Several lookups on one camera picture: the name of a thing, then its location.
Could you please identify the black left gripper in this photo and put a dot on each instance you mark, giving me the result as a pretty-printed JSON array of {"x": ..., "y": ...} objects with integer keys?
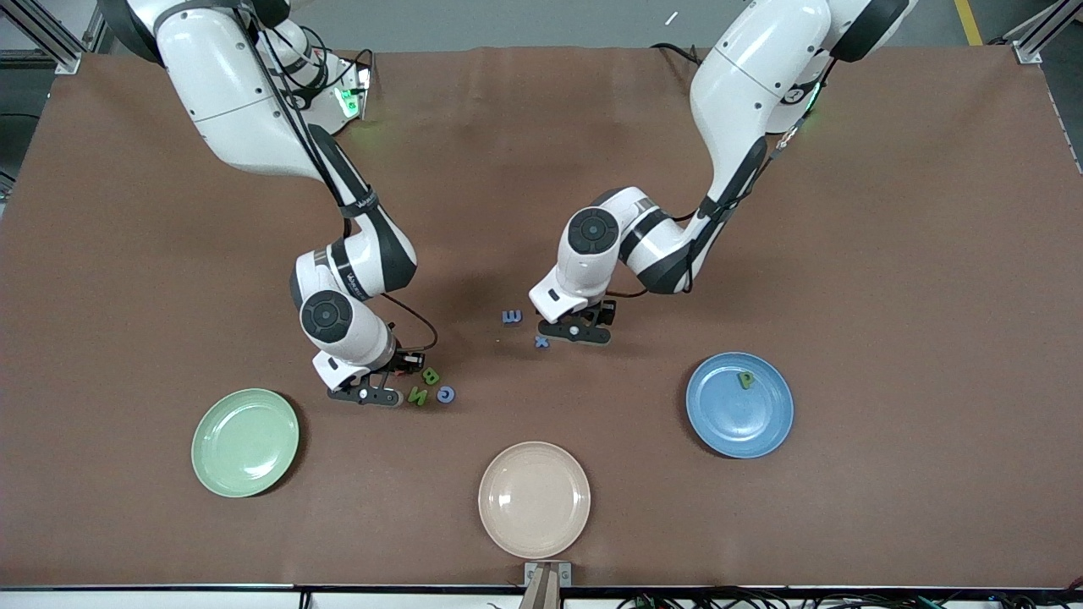
[{"x": 606, "y": 312}]

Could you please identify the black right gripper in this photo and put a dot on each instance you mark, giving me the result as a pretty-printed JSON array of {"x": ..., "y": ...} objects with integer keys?
[{"x": 407, "y": 362}]

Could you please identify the green letter N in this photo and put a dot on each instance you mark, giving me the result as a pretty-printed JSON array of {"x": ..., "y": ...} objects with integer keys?
[{"x": 418, "y": 395}]

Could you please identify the blue letter m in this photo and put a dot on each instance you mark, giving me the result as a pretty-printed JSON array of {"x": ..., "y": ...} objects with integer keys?
[{"x": 512, "y": 317}]

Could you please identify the green letter B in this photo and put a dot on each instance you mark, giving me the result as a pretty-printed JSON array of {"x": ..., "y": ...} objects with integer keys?
[{"x": 431, "y": 375}]

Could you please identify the green lowercase letter p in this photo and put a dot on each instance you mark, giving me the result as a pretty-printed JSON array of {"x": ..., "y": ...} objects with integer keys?
[{"x": 740, "y": 381}]

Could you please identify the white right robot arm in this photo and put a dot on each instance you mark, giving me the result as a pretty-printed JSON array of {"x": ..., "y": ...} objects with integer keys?
[{"x": 237, "y": 93}]

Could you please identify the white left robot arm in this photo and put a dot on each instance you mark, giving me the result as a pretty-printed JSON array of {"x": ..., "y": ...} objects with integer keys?
[{"x": 744, "y": 76}]

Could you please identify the blue letter C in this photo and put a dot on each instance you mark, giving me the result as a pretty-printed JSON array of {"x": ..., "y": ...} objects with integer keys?
[{"x": 446, "y": 388}]

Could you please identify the green round plate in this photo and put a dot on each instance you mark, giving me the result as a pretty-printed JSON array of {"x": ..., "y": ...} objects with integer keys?
[{"x": 245, "y": 442}]

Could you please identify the beige round plate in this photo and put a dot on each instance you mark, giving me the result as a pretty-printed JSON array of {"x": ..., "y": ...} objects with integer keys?
[{"x": 534, "y": 499}]

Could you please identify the blue round plate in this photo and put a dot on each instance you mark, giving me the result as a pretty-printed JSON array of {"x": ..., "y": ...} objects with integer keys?
[{"x": 728, "y": 423}]

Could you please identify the brown table cover mat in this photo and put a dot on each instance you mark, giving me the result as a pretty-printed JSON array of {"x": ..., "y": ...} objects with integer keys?
[{"x": 888, "y": 338}]

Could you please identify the yellow floor tape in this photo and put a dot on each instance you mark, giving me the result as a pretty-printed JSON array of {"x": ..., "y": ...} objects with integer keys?
[{"x": 969, "y": 23}]

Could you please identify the grey metal edge bracket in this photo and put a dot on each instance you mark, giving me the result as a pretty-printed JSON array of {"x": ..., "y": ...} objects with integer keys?
[{"x": 528, "y": 568}]

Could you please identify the white table edge rail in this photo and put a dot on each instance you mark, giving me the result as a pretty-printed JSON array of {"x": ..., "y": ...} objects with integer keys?
[{"x": 127, "y": 600}]

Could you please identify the aluminium frame profile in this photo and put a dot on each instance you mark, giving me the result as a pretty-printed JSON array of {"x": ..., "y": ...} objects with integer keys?
[
  {"x": 59, "y": 52},
  {"x": 1028, "y": 49}
]

